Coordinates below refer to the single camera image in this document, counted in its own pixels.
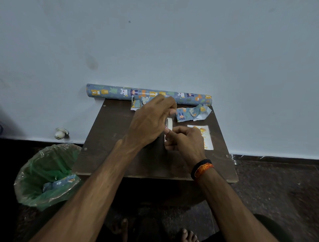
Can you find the person's right forearm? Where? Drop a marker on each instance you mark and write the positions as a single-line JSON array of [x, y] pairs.
[[229, 207]]

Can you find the person's left fingers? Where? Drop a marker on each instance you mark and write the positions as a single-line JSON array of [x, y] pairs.
[[165, 103]]

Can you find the person's left forearm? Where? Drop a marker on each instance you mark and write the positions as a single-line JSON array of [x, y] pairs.
[[94, 189]]

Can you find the person's foot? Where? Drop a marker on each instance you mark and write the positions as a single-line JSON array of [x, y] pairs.
[[186, 236], [122, 228]]

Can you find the person's right thumb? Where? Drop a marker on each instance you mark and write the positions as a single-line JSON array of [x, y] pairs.
[[171, 133]]

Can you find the white tape roll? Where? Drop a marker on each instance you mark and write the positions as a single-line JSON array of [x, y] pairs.
[[169, 123]]

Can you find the white wall door stopper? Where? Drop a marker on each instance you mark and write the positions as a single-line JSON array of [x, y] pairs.
[[60, 134]]

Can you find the crumpled wrapping paper scrap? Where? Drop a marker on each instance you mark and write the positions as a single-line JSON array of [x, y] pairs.
[[187, 114]]

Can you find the discarded wrapping paper scrap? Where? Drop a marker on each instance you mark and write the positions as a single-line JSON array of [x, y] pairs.
[[59, 182]]

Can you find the black wristband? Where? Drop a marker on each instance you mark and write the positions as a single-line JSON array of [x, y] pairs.
[[199, 164]]

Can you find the animal print wrapping paper roll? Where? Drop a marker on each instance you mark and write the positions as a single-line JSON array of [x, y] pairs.
[[117, 91]]

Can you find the person's left foot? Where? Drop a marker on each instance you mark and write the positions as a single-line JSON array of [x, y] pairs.
[[122, 228]]

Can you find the white sheet with orange print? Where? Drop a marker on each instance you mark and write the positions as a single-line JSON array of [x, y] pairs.
[[207, 139]]

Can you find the small folded wrapping paper piece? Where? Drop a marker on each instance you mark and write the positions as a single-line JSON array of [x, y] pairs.
[[136, 103]]

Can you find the person's right foot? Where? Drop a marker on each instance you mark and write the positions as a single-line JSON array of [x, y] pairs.
[[186, 236]]

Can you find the orange thread wristband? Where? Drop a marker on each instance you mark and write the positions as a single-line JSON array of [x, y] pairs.
[[204, 168]]

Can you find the person's left hand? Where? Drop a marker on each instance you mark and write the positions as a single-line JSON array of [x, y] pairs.
[[147, 122]]

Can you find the person's right hand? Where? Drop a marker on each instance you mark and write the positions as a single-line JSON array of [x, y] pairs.
[[188, 144]]

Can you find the bin with green plastic bag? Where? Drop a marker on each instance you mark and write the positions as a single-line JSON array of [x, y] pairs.
[[44, 169]]

